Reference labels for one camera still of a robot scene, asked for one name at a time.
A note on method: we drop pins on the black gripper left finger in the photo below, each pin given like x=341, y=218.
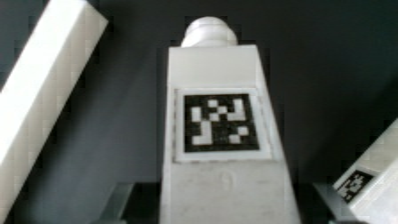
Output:
x=132, y=207

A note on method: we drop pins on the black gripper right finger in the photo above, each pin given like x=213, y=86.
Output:
x=322, y=207

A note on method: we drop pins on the white square tabletop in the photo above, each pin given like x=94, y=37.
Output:
x=366, y=185

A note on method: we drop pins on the white table leg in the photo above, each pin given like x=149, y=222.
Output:
x=226, y=185

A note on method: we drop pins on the white U-shaped obstacle fence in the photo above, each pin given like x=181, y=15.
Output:
x=37, y=87

